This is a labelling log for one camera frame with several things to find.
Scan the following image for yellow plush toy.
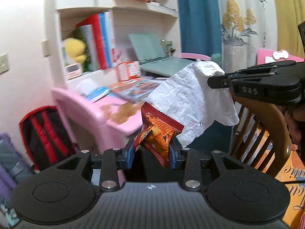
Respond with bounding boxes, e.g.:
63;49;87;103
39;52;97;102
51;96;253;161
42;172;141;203
62;37;89;71

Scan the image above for white tissue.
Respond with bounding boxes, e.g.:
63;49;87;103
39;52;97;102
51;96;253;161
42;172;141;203
148;61;240;148

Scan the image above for beige wall socket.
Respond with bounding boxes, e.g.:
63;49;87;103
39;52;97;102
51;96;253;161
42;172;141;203
41;40;50;58

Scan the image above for orange white small box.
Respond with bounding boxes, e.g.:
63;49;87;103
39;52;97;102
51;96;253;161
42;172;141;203
116;61;141;81

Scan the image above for white bookshelf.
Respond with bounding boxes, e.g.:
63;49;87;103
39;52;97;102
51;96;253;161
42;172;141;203
44;0;180;84

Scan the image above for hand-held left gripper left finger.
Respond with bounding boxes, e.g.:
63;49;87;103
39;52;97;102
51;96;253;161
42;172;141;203
57;144;134;191

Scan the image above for blue white booklet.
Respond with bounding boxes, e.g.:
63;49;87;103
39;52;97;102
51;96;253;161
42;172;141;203
77;79;110;103

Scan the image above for person's right hand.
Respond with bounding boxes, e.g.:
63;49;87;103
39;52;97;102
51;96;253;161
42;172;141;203
282;104;305;146

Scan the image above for blue curtain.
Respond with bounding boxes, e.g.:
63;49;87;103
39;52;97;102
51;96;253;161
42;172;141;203
172;0;222;58

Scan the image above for pink chair with bow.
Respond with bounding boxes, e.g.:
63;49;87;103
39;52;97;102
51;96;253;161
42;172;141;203
256;48;305;66

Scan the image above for black cable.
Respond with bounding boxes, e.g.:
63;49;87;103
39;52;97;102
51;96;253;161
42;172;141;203
281;179;305;185

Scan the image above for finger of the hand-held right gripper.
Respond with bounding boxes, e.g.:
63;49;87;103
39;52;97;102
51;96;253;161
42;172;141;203
207;73;278;90
234;60;297;75

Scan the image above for red orange snack packet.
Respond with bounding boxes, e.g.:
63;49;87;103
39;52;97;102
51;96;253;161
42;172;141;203
132;101;185;169

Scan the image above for brown wooden chair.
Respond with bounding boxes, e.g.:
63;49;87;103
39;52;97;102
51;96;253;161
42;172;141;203
228;89;293;179

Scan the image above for blue white books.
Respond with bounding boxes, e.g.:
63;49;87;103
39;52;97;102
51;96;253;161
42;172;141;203
99;11;117;69

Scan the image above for white tree printed curtain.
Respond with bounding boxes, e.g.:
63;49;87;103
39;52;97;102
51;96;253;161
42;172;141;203
214;0;280;68

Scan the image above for red black backpack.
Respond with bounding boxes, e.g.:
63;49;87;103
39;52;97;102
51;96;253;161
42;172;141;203
18;105;80;173

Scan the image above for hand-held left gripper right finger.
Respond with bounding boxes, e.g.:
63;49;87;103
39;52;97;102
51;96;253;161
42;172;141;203
169;141;250;191

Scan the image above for beige wall switch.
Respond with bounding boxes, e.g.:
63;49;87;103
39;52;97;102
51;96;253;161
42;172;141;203
0;53;10;75

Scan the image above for row of upright books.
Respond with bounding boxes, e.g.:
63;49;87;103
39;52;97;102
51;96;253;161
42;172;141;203
76;14;106;71

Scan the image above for white digital clock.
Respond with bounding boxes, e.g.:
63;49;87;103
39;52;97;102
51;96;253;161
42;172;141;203
65;63;83;81

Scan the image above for purple bag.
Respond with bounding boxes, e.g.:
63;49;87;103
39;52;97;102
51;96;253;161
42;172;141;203
0;132;35;228

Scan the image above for yellow curtain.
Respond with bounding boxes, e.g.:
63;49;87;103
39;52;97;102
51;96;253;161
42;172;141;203
270;0;305;60

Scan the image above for colourful magazine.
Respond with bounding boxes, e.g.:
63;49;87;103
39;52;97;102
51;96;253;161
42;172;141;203
107;77;165;103

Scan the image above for pink desk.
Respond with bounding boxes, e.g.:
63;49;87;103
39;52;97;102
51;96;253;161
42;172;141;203
52;76;167;149

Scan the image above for orange printed cushion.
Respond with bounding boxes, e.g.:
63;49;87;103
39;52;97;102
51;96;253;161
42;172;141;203
253;124;305;229

